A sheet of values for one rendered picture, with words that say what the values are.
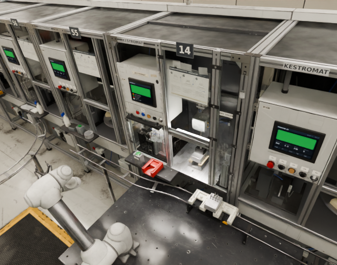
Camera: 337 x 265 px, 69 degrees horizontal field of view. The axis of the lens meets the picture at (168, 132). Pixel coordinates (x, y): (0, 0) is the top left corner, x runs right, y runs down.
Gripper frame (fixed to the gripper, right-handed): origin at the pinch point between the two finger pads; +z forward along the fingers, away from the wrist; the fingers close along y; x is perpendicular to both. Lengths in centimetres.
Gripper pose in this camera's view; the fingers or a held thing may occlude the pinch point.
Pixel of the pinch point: (41, 165)
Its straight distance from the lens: 258.7
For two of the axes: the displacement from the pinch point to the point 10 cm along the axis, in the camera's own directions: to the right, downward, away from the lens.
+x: 0.2, -7.6, -6.5
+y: 8.1, -3.6, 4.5
